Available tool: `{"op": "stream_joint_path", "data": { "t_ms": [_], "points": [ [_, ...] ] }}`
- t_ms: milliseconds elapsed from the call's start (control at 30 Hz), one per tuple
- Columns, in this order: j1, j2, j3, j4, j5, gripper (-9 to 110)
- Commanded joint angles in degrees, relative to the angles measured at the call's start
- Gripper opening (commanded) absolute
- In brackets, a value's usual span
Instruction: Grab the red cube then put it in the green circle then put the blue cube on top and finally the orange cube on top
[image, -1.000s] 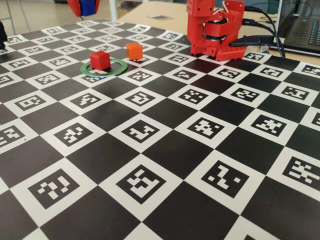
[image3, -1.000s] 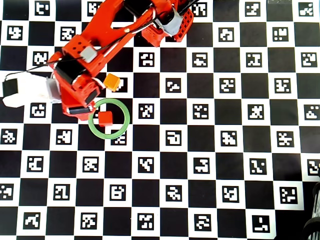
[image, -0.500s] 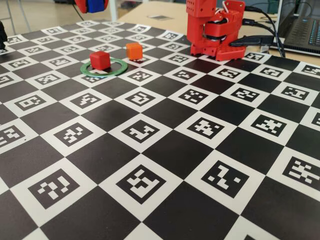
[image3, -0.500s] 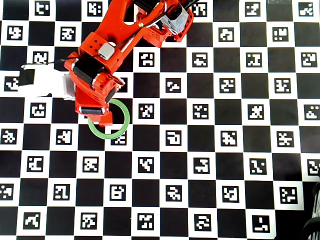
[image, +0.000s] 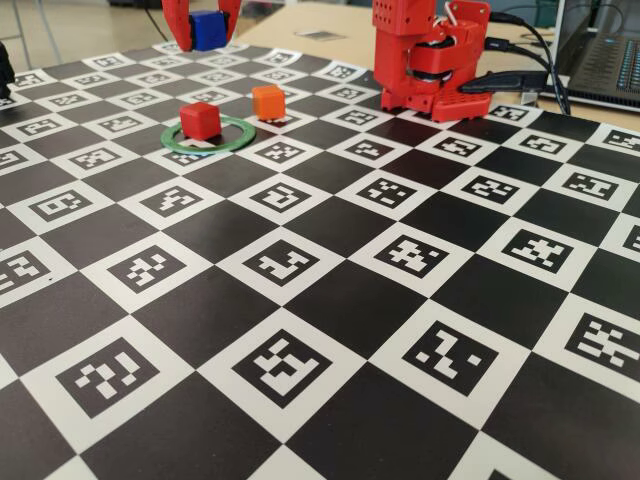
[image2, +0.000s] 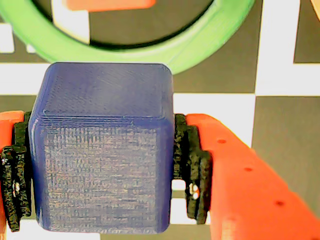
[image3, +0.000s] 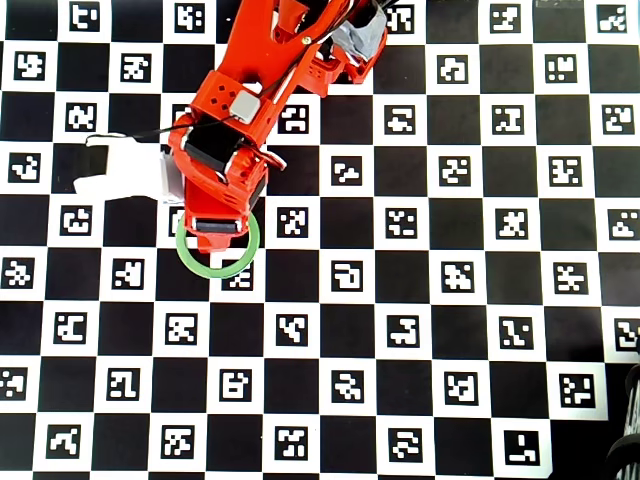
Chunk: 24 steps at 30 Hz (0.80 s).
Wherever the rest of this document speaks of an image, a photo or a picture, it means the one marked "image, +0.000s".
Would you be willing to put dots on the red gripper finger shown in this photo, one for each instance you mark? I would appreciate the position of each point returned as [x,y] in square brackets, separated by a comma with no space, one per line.
[231,10]
[177,22]

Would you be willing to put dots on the blue cube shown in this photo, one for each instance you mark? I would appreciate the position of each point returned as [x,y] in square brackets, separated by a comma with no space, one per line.
[207,31]

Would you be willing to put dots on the orange cube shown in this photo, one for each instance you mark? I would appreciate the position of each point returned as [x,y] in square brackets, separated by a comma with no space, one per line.
[267,102]

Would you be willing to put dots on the red cube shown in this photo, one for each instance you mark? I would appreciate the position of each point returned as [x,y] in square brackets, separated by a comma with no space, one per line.
[200,121]

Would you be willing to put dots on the red robot arm with base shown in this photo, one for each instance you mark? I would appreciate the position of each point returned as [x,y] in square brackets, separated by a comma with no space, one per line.
[400,60]

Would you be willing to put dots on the small printed marker sheet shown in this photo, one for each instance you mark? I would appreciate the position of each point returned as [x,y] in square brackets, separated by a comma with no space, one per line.
[320,34]

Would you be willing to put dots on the grey metal leg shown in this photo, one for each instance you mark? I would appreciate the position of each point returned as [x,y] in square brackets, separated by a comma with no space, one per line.
[21,30]

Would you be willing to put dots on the black bulky object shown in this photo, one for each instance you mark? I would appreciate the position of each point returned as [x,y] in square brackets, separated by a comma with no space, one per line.
[5,70]

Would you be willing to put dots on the thick black power connector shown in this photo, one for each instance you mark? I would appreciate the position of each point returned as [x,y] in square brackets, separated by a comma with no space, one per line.
[500,82]

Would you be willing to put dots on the black white marker checkerboard mat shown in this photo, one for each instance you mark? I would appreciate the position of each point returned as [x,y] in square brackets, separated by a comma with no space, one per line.
[350,300]

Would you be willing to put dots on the green box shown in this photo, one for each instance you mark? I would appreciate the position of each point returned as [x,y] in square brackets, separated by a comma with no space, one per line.
[546,10]

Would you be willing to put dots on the dark laptop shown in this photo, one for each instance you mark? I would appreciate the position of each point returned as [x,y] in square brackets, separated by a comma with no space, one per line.
[600,60]

